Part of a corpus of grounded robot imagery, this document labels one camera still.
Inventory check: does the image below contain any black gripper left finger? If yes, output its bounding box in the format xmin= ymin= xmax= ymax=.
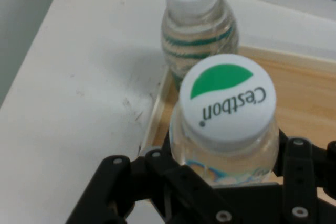
xmin=65 ymin=136 xmax=237 ymax=224

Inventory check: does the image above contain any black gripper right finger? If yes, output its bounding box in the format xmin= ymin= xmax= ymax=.
xmin=272 ymin=127 xmax=336 ymax=224

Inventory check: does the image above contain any green label water bottle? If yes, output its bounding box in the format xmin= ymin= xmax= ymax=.
xmin=160 ymin=0 xmax=240 ymax=93
xmin=169 ymin=53 xmax=280 ymax=186

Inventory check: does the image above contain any wooden tray with cream rim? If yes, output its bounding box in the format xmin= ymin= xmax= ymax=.
xmin=138 ymin=45 xmax=336 ymax=209

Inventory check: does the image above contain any white and blue cardboard box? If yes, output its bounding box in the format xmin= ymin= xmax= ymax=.
xmin=214 ymin=0 xmax=336 ymax=60

